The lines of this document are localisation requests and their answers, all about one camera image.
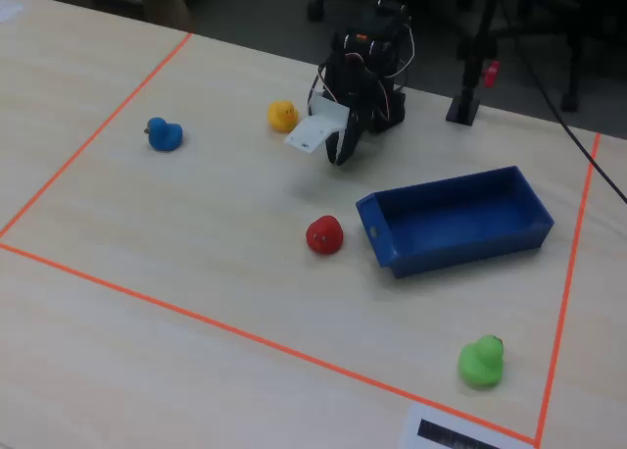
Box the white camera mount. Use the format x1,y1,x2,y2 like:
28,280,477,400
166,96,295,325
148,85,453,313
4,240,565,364
283,93,352,155

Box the green rubber duck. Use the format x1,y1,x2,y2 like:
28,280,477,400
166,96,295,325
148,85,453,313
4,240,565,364
457,334,506,390

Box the black office chair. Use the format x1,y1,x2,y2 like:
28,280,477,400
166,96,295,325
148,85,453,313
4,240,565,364
508,0,627,113
306,0,479,24

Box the blue rubber duck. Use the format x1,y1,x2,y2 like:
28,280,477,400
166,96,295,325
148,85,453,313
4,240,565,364
144,117,184,153

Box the red rubber duck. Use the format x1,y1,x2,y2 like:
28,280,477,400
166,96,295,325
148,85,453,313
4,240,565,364
306,215,345,256

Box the black camera stand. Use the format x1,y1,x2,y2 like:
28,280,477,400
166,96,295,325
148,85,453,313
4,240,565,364
444,0,506,126

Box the white paper with black bar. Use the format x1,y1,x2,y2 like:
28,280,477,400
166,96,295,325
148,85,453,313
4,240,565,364
397,403,536,449

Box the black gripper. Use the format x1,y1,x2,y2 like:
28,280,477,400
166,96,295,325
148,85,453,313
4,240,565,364
323,59,384,168

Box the yellow rubber duck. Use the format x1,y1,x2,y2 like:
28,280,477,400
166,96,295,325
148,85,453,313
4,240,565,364
266,100,300,134

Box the blue plastic box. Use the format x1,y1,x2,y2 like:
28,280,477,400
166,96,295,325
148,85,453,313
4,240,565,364
355,165,555,279

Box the long orange tape line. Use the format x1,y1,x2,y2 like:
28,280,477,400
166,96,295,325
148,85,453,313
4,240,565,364
0,241,540,446

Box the white red servo wire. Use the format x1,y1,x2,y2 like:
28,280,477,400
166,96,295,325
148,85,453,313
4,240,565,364
390,23,417,95

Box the thick black cable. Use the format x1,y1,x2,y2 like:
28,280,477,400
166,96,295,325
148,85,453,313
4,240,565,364
497,0,627,203

